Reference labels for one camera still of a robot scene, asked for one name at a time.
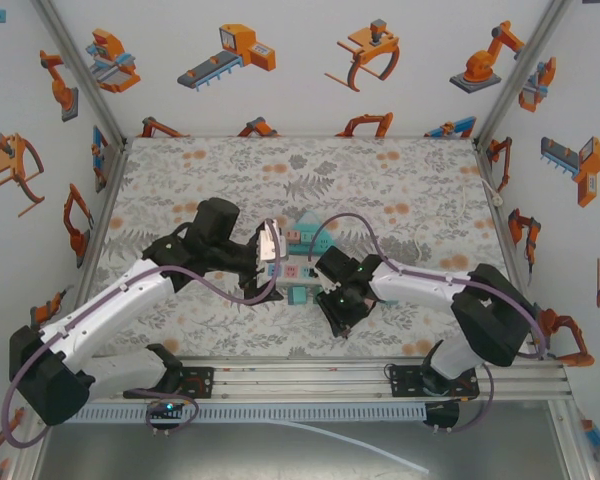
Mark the aluminium front rail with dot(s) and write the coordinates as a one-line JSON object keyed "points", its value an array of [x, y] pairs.
{"points": [[300, 382]]}

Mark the aluminium frame post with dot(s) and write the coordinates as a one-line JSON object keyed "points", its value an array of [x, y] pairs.
{"points": [[520, 75], [82, 75]]}

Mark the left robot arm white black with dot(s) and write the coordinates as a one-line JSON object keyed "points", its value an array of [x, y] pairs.
{"points": [[110, 305]]}

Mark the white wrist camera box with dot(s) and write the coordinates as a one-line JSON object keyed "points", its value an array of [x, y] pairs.
{"points": [[330, 286], [269, 245]]}

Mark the floral table mat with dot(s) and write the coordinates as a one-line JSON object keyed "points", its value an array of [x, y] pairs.
{"points": [[260, 325]]}

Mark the black electronics box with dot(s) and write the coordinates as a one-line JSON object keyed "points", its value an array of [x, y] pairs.
{"points": [[442, 415]]}

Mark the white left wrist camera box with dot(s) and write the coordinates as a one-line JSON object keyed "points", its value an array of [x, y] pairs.
{"points": [[269, 245]]}

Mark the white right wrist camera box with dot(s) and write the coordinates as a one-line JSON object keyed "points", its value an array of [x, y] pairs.
{"points": [[330, 286]]}

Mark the grey metal shelf panel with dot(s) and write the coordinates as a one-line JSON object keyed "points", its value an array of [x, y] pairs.
{"points": [[180, 455]]}

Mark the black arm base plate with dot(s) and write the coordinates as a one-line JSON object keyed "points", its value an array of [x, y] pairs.
{"points": [[205, 382], [402, 382]]}

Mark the aluminium side rail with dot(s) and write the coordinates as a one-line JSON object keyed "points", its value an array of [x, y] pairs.
{"points": [[105, 210], [505, 235]]}

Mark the white long power strip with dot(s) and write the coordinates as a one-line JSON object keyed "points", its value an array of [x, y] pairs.
{"points": [[291, 271]]}

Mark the teal triangular power strip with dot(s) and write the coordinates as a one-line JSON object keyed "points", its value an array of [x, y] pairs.
{"points": [[312, 227]]}

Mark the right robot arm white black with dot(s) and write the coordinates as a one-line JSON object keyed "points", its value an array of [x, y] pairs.
{"points": [[420, 287]]}

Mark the small circuit board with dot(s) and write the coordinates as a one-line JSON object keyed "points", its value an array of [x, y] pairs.
{"points": [[166, 412]]}

